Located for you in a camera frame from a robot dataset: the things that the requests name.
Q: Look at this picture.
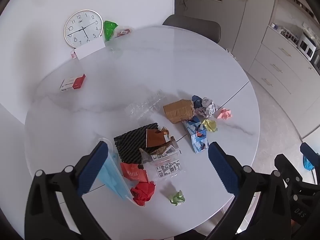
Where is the green plastic bag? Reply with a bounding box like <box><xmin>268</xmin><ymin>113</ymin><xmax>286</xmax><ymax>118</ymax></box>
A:
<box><xmin>103</xmin><ymin>20</ymin><xmax>119</xmax><ymax>42</ymax></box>

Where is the white wall clock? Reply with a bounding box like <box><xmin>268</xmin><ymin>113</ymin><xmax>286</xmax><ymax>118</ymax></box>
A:
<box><xmin>63</xmin><ymin>9</ymin><xmax>104</xmax><ymax>49</ymax></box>

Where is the white microwave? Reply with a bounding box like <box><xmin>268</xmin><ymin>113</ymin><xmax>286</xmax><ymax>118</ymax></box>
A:
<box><xmin>299</xmin><ymin>31</ymin><xmax>318</xmax><ymax>60</ymax></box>

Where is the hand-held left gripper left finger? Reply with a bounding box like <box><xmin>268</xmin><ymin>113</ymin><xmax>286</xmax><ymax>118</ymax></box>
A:
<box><xmin>24</xmin><ymin>141</ymin><xmax>112</xmax><ymax>240</ymax></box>

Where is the blue plastic bag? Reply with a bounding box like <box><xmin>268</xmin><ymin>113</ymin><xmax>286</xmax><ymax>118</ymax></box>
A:
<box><xmin>303</xmin><ymin>155</ymin><xmax>316</xmax><ymax>171</ymax></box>

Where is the grey crumpled paper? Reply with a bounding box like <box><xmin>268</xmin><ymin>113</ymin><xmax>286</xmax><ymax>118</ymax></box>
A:
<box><xmin>196</xmin><ymin>97</ymin><xmax>218</xmax><ymax>119</ymax></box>

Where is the red snack wrapper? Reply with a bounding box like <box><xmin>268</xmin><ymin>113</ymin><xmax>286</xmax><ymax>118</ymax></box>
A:
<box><xmin>120</xmin><ymin>162</ymin><xmax>148</xmax><ymax>182</ymax></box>

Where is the black corrugated foam sheet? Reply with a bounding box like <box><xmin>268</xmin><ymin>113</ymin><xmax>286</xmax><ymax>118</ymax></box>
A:
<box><xmin>114</xmin><ymin>123</ymin><xmax>160</xmax><ymax>165</ymax></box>

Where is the pink crumpled paper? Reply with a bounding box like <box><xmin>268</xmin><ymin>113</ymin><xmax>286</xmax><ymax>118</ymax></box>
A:
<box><xmin>217</xmin><ymin>108</ymin><xmax>232</xmax><ymax>120</ymax></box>

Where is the brown cardboard piece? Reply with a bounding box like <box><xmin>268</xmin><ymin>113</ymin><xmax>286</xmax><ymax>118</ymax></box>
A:
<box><xmin>163</xmin><ymin>99</ymin><xmax>195</xmax><ymax>123</ymax></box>

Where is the dark blue crumpled paper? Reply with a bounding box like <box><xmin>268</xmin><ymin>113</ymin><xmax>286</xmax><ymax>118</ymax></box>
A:
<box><xmin>192</xmin><ymin>95</ymin><xmax>204</xmax><ymax>108</ymax></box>

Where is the dark grey chair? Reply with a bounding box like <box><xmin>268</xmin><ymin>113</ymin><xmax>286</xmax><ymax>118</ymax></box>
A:
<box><xmin>162</xmin><ymin>14</ymin><xmax>222</xmax><ymax>43</ymax></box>

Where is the clear crushed plastic bottle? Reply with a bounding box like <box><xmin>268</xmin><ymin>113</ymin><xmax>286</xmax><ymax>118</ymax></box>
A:
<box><xmin>125</xmin><ymin>89</ymin><xmax>167</xmax><ymax>120</ymax></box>

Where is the clear bag with white label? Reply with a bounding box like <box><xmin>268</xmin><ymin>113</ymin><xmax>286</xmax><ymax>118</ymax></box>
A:
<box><xmin>144</xmin><ymin>152</ymin><xmax>187</xmax><ymax>180</ymax></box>

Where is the red and white box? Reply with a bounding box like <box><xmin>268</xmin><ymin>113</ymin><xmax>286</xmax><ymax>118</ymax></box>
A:
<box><xmin>59</xmin><ymin>74</ymin><xmax>86</xmax><ymax>92</ymax></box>

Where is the green crumpled paper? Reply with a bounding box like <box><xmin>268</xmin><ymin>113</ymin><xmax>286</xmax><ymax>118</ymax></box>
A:
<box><xmin>168</xmin><ymin>190</ymin><xmax>186</xmax><ymax>206</ymax></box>

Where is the red crumpled paper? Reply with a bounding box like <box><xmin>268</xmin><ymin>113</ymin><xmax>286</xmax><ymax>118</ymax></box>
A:
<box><xmin>130</xmin><ymin>181</ymin><xmax>156</xmax><ymax>206</ymax></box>

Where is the brown paper scrap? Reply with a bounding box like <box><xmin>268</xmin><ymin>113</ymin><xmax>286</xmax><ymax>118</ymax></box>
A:
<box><xmin>146</xmin><ymin>129</ymin><xmax>167</xmax><ymax>148</ymax></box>

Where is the small countertop rack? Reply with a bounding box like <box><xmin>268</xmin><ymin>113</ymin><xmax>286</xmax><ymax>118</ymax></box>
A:
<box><xmin>282</xmin><ymin>26</ymin><xmax>300</xmax><ymax>43</ymax></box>

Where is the brown foil wrapper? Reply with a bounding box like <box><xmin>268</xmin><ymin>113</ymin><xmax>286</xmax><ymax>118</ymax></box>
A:
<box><xmin>139</xmin><ymin>127</ymin><xmax>181</xmax><ymax>165</ymax></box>

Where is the tall beige cabinet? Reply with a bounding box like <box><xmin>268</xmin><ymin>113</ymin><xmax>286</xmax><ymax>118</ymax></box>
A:
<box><xmin>231</xmin><ymin>0</ymin><xmax>278</xmax><ymax>73</ymax></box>

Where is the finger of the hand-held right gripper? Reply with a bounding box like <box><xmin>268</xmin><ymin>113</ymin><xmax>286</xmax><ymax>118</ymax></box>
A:
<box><xmin>300</xmin><ymin>142</ymin><xmax>320</xmax><ymax>170</ymax></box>
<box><xmin>274</xmin><ymin>154</ymin><xmax>304</xmax><ymax>189</ymax></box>

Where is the white card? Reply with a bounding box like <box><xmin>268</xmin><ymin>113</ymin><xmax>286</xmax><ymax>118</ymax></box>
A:
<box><xmin>74</xmin><ymin>38</ymin><xmax>106</xmax><ymax>60</ymax></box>

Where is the clear packet with red label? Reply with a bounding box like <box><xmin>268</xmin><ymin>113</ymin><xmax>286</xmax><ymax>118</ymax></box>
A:
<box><xmin>114</xmin><ymin>26</ymin><xmax>133</xmax><ymax>38</ymax></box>

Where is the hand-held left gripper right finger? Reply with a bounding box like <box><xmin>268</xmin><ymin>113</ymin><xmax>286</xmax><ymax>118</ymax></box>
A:
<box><xmin>205</xmin><ymin>142</ymin><xmax>293</xmax><ymax>240</ymax></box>

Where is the blue printed paper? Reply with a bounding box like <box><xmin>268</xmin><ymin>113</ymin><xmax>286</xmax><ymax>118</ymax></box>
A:
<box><xmin>182</xmin><ymin>116</ymin><xmax>210</xmax><ymax>153</ymax></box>

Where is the yellow crumpled paper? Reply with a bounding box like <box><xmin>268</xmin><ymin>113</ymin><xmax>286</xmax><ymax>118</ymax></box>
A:
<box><xmin>202</xmin><ymin>119</ymin><xmax>217</xmax><ymax>132</ymax></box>

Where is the blue face mask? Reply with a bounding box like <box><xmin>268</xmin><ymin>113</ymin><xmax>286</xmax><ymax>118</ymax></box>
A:
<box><xmin>96</xmin><ymin>137</ymin><xmax>133</xmax><ymax>202</ymax></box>

